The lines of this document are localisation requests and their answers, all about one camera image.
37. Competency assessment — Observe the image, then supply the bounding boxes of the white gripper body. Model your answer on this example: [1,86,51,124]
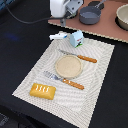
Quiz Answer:
[50,0,84,26]

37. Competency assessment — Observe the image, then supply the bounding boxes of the white toy fish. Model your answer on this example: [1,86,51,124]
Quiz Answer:
[49,32,67,40]

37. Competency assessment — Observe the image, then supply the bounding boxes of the small milk carton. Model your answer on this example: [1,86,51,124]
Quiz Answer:
[70,30,84,47]

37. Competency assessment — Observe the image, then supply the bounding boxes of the yellow bread loaf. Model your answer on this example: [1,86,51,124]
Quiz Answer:
[30,83,56,100]

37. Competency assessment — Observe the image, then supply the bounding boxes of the pink stove board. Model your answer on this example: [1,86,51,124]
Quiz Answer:
[48,0,128,43]

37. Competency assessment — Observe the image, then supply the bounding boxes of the round wooden plate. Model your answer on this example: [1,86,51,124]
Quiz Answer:
[55,55,83,79]

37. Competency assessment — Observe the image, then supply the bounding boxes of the beige bowl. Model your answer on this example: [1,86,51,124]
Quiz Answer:
[116,4,128,30]

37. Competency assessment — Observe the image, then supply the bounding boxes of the striped beige placemat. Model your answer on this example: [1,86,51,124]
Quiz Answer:
[13,37,114,128]

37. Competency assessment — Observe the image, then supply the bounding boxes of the grey saucepan with handle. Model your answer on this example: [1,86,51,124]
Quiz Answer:
[79,0,106,25]

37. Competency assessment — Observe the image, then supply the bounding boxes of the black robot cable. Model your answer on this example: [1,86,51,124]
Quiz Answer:
[3,3,54,25]

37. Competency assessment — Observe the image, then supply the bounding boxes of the knife with wooden handle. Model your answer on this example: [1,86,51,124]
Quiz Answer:
[58,49,97,63]

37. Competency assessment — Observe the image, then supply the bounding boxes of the fork with wooden handle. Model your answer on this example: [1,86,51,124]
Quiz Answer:
[43,71,84,90]

